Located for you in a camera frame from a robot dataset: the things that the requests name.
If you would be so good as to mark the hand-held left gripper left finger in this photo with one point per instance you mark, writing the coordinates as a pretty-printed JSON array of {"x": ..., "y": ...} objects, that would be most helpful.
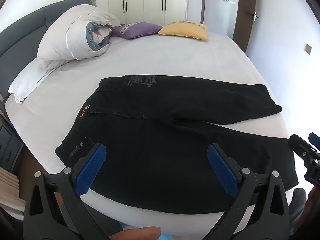
[{"x": 91, "y": 170}]

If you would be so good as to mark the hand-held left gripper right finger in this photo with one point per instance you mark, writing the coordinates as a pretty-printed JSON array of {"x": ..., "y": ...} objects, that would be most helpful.
[{"x": 222, "y": 170}]

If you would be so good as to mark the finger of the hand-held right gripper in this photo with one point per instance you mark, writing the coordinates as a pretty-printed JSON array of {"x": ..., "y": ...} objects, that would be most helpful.
[
  {"x": 314, "y": 138},
  {"x": 298, "y": 143}
]

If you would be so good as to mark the black pants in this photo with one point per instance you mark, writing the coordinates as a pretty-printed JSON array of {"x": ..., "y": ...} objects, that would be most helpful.
[{"x": 150, "y": 142}]

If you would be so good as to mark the person's left hand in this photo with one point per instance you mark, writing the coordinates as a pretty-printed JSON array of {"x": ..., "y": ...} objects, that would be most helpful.
[{"x": 135, "y": 233}]

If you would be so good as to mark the dark grey cloth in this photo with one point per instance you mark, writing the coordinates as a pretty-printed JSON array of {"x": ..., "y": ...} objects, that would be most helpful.
[{"x": 297, "y": 202}]

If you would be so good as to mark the beige curtain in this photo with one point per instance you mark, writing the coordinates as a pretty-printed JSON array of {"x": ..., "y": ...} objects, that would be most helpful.
[{"x": 10, "y": 187}]

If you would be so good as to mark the dark nightstand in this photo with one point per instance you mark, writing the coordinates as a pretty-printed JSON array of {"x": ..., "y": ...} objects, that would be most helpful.
[{"x": 10, "y": 145}]

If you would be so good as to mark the white pillow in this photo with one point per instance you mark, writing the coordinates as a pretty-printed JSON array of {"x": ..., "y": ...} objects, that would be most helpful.
[{"x": 27, "y": 82}]

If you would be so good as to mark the white bed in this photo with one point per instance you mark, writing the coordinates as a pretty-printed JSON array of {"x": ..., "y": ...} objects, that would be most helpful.
[{"x": 175, "y": 55}]

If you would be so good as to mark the folded white duvet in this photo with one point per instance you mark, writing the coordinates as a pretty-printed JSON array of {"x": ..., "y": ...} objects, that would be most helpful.
[{"x": 62, "y": 37}]

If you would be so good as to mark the yellow cushion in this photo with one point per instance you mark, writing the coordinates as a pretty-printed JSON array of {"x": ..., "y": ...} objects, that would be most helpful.
[{"x": 185, "y": 31}]

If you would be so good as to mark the purple cushion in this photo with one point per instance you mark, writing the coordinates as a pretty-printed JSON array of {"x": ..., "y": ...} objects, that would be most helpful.
[{"x": 140, "y": 30}]

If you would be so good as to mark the brown door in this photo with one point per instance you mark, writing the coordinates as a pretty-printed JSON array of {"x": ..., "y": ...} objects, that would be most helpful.
[{"x": 243, "y": 5}]

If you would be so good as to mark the grey upholstered headboard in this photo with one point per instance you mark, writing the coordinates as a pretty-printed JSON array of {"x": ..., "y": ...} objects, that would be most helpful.
[{"x": 22, "y": 27}]

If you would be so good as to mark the white wardrobe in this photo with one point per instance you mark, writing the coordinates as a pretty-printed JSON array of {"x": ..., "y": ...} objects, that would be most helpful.
[{"x": 150, "y": 0}]

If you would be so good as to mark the brass wall switch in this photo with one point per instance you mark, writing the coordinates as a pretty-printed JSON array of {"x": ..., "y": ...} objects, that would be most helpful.
[{"x": 308, "y": 49}]

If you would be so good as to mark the white wall control panel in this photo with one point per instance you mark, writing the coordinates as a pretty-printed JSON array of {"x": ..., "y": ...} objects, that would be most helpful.
[{"x": 228, "y": 1}]

